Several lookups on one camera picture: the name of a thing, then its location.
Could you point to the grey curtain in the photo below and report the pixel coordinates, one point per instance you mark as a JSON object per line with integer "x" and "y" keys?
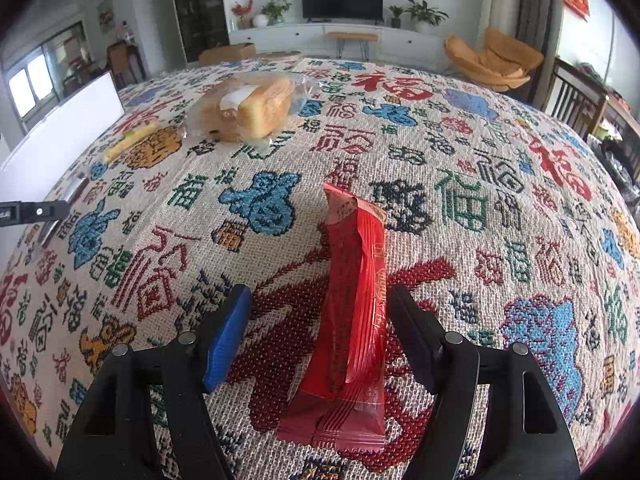
{"x": 539, "y": 24}

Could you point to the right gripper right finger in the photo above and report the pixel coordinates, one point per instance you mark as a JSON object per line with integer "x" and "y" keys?
{"x": 525, "y": 434}

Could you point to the white cardboard box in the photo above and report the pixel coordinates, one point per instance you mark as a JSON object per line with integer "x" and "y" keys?
{"x": 55, "y": 143}

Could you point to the packaged bread loaf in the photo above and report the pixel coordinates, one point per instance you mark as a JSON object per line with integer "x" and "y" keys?
{"x": 249, "y": 107}

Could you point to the red snack packet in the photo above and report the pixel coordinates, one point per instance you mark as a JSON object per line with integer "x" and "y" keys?
{"x": 340, "y": 401}

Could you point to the brown cardboard box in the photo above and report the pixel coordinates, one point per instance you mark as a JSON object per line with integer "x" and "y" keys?
{"x": 232, "y": 53}

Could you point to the small potted plant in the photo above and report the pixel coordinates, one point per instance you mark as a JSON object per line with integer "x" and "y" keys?
{"x": 396, "y": 13}

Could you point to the green plant left of tv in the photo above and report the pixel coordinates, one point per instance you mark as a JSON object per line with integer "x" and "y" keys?
{"x": 275, "y": 11}

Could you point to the pale yellow snack bar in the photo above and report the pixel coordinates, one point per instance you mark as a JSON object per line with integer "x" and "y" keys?
{"x": 128, "y": 140}

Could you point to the white round vase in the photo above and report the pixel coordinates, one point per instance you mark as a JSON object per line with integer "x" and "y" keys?
{"x": 260, "y": 20}

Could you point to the dark tall display cabinet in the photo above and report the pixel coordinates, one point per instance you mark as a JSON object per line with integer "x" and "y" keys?
{"x": 202, "y": 25}

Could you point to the orange butterfly chair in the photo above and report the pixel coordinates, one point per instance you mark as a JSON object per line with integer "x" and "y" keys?
{"x": 502, "y": 65}

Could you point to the white tv cabinet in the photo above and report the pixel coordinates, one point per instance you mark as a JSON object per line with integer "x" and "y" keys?
{"x": 351, "y": 41}

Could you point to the patterned woven tablecloth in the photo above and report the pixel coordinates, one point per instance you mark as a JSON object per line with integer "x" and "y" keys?
{"x": 498, "y": 217}

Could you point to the dark wooden chair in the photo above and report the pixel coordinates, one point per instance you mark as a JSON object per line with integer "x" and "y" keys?
{"x": 575, "y": 99}

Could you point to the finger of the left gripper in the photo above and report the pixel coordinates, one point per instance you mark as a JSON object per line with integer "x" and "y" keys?
{"x": 18, "y": 213}

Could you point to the large green potted plant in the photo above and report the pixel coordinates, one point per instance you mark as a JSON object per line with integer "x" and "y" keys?
{"x": 424, "y": 16}

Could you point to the red flowers in vase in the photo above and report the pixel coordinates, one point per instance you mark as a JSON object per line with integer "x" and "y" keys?
{"x": 243, "y": 13}

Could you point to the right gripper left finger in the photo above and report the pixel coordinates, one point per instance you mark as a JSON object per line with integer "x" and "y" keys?
{"x": 112, "y": 436}

